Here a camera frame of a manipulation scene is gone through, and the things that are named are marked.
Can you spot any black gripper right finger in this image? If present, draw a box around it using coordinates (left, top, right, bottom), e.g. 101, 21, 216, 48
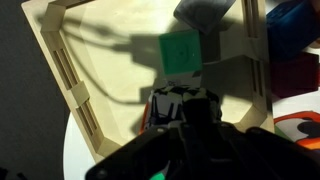
199, 96, 320, 180

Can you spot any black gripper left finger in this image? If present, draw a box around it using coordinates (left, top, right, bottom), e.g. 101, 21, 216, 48
85, 96, 202, 180

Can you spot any magenta block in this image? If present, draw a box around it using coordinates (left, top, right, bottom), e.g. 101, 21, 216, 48
269, 52, 320, 99

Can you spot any wooden tray with slotted sides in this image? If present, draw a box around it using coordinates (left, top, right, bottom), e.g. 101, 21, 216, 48
20, 0, 276, 164

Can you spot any green block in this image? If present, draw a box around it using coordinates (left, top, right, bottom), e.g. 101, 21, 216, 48
158, 29, 204, 76

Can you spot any blue block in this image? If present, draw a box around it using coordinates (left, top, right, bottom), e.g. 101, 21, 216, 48
265, 0, 320, 63

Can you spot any grey block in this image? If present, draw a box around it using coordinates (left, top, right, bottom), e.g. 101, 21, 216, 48
173, 0, 237, 36

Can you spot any orange-edged soft cube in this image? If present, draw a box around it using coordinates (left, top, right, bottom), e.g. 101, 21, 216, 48
273, 110, 320, 152

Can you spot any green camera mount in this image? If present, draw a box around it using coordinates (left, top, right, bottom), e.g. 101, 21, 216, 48
148, 171, 168, 180

